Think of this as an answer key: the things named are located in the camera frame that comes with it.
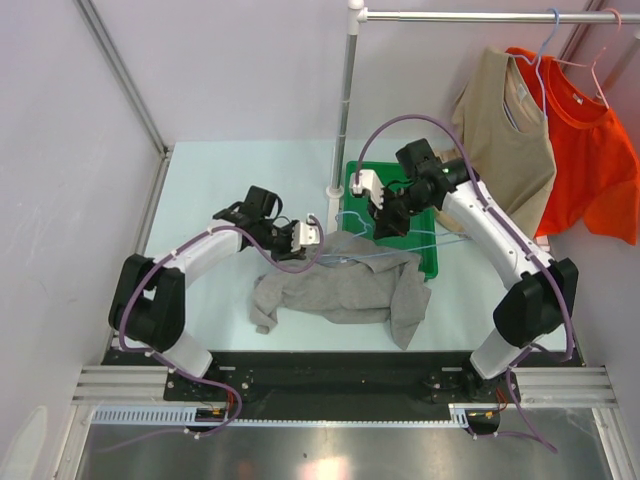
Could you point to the green plastic bin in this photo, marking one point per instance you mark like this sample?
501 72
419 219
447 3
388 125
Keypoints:
421 239

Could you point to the blue hanger with beige shirt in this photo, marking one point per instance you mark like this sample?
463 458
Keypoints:
535 65

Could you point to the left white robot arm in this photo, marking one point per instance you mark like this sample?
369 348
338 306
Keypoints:
149 305

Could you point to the aluminium corner post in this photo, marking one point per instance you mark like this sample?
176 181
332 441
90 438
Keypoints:
117 65

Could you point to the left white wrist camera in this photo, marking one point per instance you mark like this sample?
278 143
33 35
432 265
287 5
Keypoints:
305 233

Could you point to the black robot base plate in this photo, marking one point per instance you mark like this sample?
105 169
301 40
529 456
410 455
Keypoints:
341 387

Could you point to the orange t shirt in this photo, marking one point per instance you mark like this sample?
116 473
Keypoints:
597 178

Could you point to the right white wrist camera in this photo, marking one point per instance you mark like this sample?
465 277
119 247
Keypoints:
365 182

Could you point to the beige t shirt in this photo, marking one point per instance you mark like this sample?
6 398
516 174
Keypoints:
505 134

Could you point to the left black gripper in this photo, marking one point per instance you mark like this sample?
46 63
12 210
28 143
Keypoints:
287 254

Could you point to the grey t shirt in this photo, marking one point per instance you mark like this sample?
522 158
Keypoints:
355 281

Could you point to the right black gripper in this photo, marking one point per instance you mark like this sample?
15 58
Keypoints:
385 225

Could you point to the metal clothes rack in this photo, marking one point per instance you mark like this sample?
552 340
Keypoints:
358 13

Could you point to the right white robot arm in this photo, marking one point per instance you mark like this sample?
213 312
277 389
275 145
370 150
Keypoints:
540 290

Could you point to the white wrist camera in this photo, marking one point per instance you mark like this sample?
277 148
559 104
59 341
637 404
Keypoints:
305 233
365 182

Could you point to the aluminium frame rail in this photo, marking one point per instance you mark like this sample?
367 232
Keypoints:
552 387

